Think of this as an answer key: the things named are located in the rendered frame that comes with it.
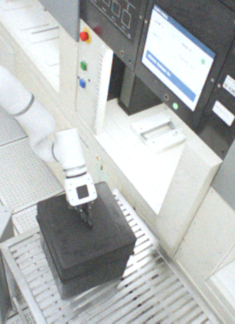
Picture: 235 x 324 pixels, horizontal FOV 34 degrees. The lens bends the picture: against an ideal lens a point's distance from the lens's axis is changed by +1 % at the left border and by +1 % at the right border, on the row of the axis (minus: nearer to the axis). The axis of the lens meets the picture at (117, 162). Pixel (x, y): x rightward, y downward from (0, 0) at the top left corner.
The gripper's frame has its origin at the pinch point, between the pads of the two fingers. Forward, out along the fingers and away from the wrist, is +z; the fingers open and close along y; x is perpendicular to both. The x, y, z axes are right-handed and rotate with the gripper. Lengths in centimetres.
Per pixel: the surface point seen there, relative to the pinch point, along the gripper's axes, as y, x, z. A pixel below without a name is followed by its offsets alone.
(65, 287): -12.8, 3.4, 24.1
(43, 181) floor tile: 15, 144, 9
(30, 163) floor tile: 12, 158, -5
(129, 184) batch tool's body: 32.5, 31.6, 1.9
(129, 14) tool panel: 30, -7, -65
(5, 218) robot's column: -23.6, 43.0, 2.4
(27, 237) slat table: -17.8, 34.6, 11.1
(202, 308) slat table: 36, -5, 50
